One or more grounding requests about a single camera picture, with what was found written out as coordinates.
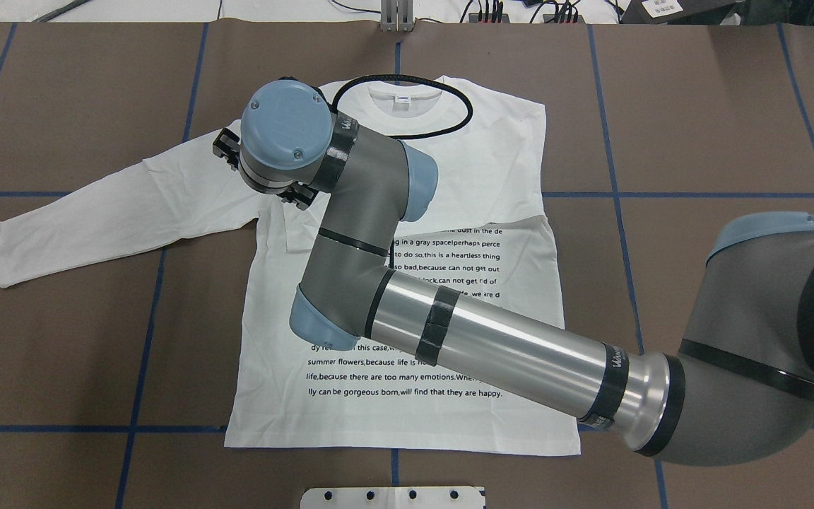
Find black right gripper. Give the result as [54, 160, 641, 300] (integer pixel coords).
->
[239, 159, 308, 202]

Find white long-sleeve printed shirt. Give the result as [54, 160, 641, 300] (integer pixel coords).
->
[0, 76, 581, 457]

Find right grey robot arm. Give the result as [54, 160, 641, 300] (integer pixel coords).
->
[222, 81, 814, 466]

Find black device with white label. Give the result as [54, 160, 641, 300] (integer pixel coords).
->
[620, 0, 745, 25]

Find grey aluminium frame post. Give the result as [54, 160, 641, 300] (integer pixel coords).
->
[380, 0, 415, 33]

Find white robot mounting base plate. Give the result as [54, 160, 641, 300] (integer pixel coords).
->
[300, 486, 487, 508]

